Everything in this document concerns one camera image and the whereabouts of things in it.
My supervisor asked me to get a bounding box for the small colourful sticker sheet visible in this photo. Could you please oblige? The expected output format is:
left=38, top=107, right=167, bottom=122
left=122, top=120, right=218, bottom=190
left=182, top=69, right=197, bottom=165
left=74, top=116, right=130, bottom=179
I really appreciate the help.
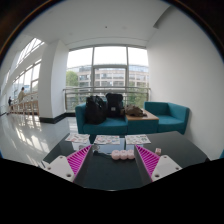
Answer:
left=64, top=132, right=91, bottom=145

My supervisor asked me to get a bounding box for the group of wooden chairs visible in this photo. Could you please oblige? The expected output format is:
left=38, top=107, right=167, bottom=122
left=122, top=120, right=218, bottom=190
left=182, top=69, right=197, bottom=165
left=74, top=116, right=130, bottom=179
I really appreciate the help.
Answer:
left=9, top=99, right=41, bottom=116

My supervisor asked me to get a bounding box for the black backpack with label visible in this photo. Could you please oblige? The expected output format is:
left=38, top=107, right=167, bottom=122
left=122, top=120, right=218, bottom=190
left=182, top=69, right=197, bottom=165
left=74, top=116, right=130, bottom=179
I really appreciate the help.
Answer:
left=105, top=92, right=125, bottom=119

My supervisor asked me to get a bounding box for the shiny black bag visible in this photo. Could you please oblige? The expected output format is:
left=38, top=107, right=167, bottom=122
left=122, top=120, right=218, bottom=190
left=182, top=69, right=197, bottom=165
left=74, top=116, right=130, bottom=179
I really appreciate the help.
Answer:
left=83, top=94, right=108, bottom=126

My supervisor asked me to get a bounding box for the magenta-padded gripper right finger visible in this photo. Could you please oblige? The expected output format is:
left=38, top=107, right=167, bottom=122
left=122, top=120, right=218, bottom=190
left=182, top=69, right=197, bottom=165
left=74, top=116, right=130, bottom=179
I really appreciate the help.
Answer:
left=134, top=144, right=184, bottom=183

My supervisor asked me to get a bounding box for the pink power strip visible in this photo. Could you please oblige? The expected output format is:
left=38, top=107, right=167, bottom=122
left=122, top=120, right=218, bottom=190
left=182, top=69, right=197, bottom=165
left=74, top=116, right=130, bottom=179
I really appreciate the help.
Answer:
left=110, top=148, right=136, bottom=161

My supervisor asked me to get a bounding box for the grey power strip cable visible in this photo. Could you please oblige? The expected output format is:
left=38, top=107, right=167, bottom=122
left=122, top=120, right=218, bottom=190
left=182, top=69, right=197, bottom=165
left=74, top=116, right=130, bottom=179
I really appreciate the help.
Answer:
left=91, top=143, right=113, bottom=159

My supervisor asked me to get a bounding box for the teal armchair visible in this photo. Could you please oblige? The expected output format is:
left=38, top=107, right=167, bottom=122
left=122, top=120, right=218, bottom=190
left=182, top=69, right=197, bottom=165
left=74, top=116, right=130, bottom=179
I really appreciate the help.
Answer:
left=143, top=101, right=191, bottom=136

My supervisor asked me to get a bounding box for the teal sofa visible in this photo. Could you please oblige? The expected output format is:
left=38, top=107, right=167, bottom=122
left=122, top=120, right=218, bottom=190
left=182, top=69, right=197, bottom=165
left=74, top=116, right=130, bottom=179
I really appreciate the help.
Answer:
left=74, top=102, right=130, bottom=136

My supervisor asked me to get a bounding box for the teal wood-topped side table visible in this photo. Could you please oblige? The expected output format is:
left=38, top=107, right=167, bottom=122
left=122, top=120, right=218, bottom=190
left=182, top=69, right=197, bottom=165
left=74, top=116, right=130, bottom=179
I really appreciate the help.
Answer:
left=125, top=109, right=160, bottom=136

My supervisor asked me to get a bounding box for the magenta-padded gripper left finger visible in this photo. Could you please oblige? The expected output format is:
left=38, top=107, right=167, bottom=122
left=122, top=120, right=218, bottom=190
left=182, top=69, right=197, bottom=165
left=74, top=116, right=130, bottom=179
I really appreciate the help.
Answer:
left=43, top=144, right=93, bottom=183

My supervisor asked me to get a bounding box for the metal balcony railing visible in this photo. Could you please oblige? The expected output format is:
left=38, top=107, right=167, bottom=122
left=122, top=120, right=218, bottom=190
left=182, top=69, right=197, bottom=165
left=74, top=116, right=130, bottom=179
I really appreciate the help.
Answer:
left=62, top=86, right=152, bottom=113

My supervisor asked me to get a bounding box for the brown jacket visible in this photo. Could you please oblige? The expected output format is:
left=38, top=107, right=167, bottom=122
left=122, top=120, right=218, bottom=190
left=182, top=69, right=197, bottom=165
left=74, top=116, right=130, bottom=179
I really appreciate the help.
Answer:
left=123, top=104, right=148, bottom=118

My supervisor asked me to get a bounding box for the large glass window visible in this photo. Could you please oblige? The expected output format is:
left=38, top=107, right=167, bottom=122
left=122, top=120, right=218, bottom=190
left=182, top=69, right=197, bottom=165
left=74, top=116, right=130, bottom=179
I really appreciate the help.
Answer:
left=65, top=45, right=151, bottom=113

